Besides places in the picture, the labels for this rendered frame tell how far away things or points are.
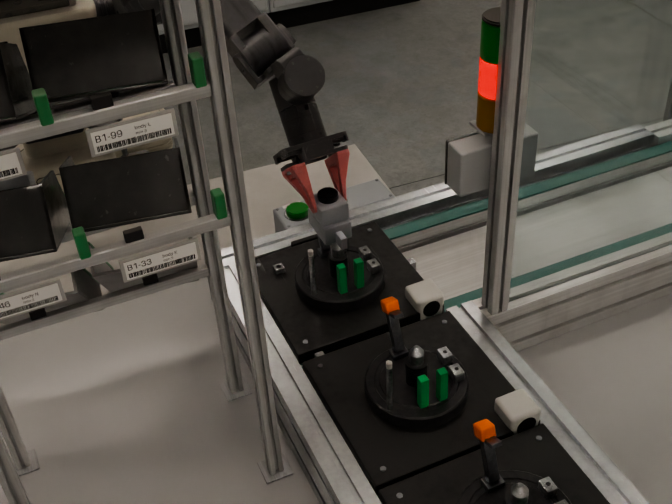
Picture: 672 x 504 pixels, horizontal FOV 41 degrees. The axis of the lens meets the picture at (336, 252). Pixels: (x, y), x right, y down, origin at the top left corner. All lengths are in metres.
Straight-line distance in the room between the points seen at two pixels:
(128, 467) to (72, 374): 0.23
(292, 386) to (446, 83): 2.87
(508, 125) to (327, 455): 0.48
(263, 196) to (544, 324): 0.65
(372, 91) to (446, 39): 0.60
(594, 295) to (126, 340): 0.76
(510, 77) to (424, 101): 2.74
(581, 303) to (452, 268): 0.22
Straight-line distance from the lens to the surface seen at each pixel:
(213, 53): 0.90
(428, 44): 4.37
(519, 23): 1.13
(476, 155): 1.23
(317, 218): 1.33
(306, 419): 1.24
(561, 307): 1.46
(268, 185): 1.85
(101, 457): 1.38
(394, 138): 3.63
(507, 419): 1.21
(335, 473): 1.18
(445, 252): 1.56
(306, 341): 1.32
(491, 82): 1.18
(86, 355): 1.54
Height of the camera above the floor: 1.89
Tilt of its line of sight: 38 degrees down
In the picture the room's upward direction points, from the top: 4 degrees counter-clockwise
